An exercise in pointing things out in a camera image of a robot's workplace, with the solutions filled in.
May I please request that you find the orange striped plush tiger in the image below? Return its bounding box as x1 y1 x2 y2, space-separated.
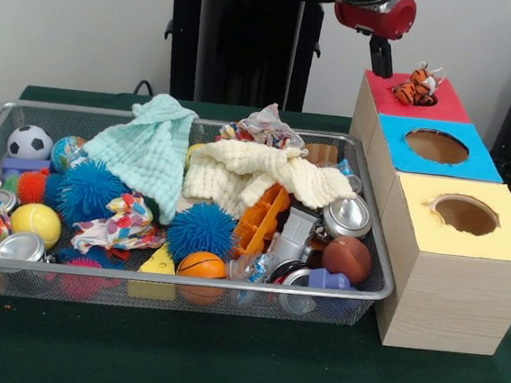
389 59 448 109

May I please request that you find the orange basketball toy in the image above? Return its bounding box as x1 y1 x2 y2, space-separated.
173 250 232 308

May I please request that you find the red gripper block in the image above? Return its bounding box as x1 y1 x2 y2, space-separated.
328 0 419 81

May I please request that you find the cream muslin cloth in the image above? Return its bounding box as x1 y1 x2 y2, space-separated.
180 135 362 229

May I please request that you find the wooden box with three holes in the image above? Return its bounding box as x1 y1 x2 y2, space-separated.
329 68 511 360

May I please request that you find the silver drink can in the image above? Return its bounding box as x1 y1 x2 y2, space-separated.
320 191 376 242

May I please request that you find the clear mesh bin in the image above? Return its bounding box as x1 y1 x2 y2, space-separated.
0 98 409 334

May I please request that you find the orange plastic block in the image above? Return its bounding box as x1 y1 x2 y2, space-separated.
231 178 293 261

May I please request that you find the black and white soccer ball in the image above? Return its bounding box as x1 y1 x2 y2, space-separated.
5 124 56 163

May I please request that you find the blue fuzzy ball with eyes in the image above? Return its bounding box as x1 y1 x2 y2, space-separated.
55 157 135 230

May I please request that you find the mint knitted cloth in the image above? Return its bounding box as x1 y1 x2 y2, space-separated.
76 86 202 228

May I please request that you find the blue spiky ball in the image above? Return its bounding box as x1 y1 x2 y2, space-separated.
162 199 242 270

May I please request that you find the globe print ball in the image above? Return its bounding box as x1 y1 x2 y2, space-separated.
48 134 89 175

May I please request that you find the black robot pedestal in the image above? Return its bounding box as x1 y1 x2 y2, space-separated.
149 0 350 117

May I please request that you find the dark green tablecloth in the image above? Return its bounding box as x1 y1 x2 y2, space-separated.
0 81 511 383

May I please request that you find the brown football toy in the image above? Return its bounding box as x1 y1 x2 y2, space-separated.
320 233 376 287

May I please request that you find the black cable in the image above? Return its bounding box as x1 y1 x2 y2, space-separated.
132 78 160 98

